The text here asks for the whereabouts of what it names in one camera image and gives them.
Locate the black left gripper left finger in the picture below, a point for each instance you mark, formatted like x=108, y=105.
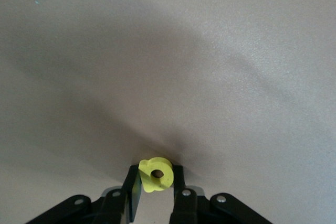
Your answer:
x=113, y=208

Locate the yellow foam letter a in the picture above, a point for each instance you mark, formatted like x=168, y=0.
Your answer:
x=165, y=182

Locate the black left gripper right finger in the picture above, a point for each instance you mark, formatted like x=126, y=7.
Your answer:
x=183, y=208

